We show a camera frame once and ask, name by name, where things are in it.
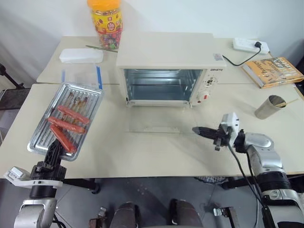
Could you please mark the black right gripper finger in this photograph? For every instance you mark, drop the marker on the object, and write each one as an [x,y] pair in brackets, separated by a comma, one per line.
[209,137]
[205,131]

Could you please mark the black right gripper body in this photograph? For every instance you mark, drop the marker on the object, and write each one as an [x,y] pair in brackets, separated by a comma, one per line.
[223,139]

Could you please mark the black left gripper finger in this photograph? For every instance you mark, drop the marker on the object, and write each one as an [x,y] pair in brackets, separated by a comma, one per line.
[60,154]
[52,153]

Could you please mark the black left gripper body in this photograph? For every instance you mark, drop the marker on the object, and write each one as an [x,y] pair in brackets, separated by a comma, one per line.
[48,172]

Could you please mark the ribbed metal baking tray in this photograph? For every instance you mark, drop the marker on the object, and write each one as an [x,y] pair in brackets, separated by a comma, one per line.
[79,95]

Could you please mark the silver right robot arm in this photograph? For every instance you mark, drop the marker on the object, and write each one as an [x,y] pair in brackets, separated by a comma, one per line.
[263,147]

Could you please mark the red sausage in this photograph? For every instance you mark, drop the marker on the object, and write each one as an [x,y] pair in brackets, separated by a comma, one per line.
[63,139]
[66,124]
[76,115]

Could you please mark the white oven timer knob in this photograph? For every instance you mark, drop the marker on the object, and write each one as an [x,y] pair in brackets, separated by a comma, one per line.
[204,96]

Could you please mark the glass toaster oven door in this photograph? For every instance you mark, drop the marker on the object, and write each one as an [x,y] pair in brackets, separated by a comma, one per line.
[161,129]

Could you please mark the small oven temperature knob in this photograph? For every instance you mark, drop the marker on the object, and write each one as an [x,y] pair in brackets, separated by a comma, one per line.
[210,80]

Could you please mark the cream toaster oven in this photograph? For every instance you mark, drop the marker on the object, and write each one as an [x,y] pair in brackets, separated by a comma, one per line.
[166,50]

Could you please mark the metal cylinder cup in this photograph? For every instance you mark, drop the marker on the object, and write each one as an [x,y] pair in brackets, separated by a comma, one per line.
[267,109]

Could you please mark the thin wooden stick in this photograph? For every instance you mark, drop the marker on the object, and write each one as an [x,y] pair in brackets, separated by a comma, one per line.
[291,102]

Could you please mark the dark rounded shape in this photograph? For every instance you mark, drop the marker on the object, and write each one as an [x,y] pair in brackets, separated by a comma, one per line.
[185,215]
[126,216]

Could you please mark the clear zip bag blue stripes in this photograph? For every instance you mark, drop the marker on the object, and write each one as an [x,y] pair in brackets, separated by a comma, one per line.
[80,74]

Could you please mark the yellow hardcover book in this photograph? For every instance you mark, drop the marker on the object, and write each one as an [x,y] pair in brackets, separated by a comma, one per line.
[273,71]

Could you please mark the black stand with base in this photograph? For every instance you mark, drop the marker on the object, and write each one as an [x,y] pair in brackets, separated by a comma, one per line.
[12,78]

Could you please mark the white power strip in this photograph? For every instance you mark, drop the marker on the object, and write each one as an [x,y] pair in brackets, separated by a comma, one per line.
[244,45]

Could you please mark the black power plug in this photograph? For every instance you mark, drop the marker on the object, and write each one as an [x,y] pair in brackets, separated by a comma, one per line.
[258,44]

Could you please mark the thin green stick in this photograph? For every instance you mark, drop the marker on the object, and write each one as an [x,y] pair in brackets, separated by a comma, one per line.
[102,48]

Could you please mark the candy jar with orange lid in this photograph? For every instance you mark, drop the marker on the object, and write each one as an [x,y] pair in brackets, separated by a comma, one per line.
[108,26]

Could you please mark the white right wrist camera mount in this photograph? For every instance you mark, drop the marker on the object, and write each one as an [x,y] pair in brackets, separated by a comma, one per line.
[231,121]

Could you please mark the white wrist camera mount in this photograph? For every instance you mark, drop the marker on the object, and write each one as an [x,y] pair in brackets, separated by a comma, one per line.
[231,121]
[21,179]

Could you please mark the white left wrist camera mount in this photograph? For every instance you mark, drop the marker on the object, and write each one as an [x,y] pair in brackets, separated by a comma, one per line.
[21,179]

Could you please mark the black table frame bar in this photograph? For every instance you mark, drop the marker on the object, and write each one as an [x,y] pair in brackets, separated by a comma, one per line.
[80,184]

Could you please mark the small metal bracket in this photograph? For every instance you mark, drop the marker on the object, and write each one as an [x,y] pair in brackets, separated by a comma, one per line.
[98,217]
[225,213]

